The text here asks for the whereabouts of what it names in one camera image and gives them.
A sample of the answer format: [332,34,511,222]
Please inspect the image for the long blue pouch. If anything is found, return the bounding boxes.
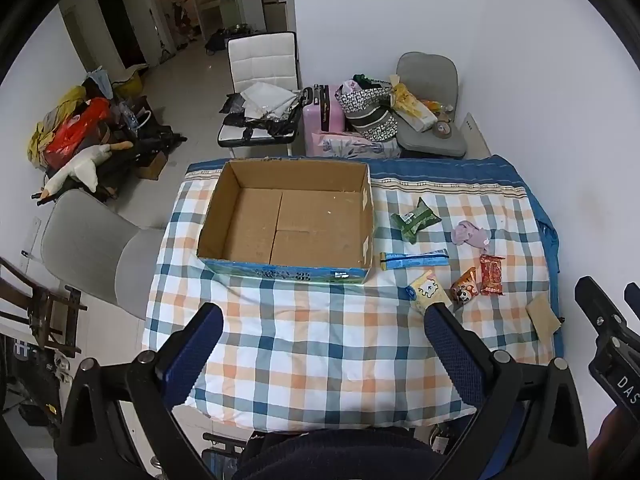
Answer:
[379,249,450,272]

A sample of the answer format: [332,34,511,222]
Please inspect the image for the pink floral plastic bag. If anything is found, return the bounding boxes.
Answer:
[311,131,401,159]

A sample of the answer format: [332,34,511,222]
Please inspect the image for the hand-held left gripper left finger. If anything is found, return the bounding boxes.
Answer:
[56,302,224,480]

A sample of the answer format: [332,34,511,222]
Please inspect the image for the grey upholstered chair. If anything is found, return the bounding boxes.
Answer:
[395,52,468,159]

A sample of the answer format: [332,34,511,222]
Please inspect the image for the yellow and white package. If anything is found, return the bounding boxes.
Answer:
[391,75,438,133]

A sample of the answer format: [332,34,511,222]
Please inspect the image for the white goose plush toy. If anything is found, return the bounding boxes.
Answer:
[39,142,135,206]

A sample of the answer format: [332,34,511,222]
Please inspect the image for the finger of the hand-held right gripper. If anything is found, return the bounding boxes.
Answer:
[574,276,627,342]
[622,282,640,320]

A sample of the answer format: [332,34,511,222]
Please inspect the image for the yellow plastic bag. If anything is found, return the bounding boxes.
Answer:
[27,85,88,163]

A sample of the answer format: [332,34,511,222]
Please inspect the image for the open cardboard box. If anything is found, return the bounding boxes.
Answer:
[196,158,375,286]

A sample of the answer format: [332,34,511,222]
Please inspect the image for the yellow cartoon packet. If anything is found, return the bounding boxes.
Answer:
[404,270,453,315]

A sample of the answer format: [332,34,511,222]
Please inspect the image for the checked quilt with blue border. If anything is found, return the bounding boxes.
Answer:
[141,155,566,433]

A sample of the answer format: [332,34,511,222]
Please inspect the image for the pink suitcase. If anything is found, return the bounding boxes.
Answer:
[301,85,347,157]

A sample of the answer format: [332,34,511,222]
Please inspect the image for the red snack packet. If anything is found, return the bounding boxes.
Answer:
[479,254,506,297]

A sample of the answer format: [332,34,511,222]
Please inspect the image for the green snack packet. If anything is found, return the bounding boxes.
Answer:
[390,197,442,245]

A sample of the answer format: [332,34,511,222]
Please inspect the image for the small brown floor box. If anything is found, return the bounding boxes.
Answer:
[137,152,168,181]

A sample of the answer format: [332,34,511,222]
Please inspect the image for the white padded chair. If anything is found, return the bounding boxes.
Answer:
[217,31,301,158]

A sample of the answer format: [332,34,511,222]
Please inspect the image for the orange snack packet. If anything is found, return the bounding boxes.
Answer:
[449,266,481,306]

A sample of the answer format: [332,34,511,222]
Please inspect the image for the black and white patterned tote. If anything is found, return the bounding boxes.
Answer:
[335,80,401,143]

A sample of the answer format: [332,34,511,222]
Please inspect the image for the red plastic bag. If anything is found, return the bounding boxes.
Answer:
[44,97,111,168]

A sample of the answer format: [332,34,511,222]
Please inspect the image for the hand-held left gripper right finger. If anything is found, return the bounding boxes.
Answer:
[424,302,593,480]

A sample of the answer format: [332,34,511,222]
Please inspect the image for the dark wooden chair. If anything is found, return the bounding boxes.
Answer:
[0,257,88,358]

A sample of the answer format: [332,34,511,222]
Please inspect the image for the light grey shell chair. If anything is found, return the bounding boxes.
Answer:
[40,189,168,321]

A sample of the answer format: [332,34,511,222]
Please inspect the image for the grey plastic mailer bags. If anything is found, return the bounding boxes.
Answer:
[240,82,302,121]

